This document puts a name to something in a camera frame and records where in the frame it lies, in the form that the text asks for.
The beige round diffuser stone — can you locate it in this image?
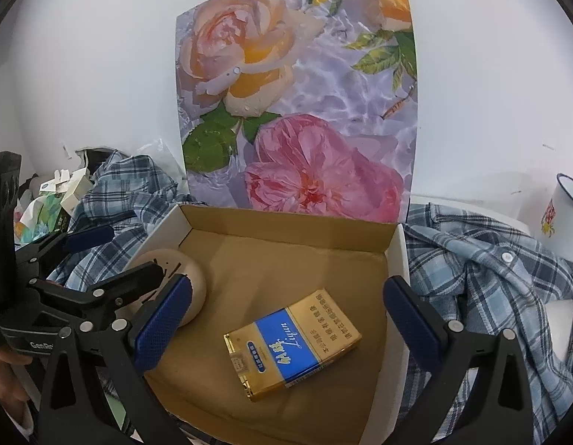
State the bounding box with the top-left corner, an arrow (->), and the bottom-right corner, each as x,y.
115,248 -> 207,329

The person's left hand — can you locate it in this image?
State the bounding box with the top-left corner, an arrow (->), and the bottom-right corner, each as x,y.
0,346 -> 32,423

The green floral tissue pack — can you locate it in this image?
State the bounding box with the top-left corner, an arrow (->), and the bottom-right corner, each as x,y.
14,194 -> 70,246

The small cream perfume box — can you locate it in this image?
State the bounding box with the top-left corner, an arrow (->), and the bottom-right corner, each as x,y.
56,168 -> 93,216

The gold blue cigarette pack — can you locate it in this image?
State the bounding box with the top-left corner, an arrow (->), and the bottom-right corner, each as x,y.
223,288 -> 362,401

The blue plaid shirt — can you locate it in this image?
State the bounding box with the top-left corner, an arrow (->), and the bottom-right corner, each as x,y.
50,151 -> 573,444

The white cardboard box tray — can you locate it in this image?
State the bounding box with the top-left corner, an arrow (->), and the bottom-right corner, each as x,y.
131,205 -> 409,444

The white enamel floral mug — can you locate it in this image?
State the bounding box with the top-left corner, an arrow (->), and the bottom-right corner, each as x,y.
541,173 -> 573,262

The floral rose painting board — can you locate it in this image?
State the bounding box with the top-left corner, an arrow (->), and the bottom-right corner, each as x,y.
176,0 -> 418,223

